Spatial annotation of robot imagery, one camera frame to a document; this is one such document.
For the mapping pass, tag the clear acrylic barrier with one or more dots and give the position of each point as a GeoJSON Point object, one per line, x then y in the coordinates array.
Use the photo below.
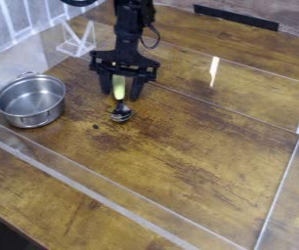
{"type": "Point", "coordinates": [176, 228]}
{"type": "Point", "coordinates": [278, 234]}

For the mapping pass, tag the small steel pot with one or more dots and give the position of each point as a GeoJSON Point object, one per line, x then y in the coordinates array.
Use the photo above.
{"type": "Point", "coordinates": [31, 100]}

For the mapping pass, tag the clear acrylic triangle bracket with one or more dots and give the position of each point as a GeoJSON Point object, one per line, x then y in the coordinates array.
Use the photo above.
{"type": "Point", "coordinates": [75, 46]}

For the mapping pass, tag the black strip on table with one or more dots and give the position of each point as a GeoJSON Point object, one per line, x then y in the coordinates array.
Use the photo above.
{"type": "Point", "coordinates": [229, 16]}

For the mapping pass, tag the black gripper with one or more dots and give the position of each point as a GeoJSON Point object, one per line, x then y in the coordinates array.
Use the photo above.
{"type": "Point", "coordinates": [138, 67]}

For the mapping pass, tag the green handled metal spoon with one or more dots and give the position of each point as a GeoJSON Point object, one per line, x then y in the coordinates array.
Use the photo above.
{"type": "Point", "coordinates": [121, 113]}

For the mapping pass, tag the clear acrylic barrier front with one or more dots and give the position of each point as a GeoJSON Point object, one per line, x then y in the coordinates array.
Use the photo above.
{"type": "Point", "coordinates": [176, 228]}

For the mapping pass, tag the clear acrylic barrier right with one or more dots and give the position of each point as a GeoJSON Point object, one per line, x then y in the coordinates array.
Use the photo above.
{"type": "Point", "coordinates": [278, 234]}

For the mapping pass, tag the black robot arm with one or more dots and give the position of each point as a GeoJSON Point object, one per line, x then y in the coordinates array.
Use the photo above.
{"type": "Point", "coordinates": [134, 14]}

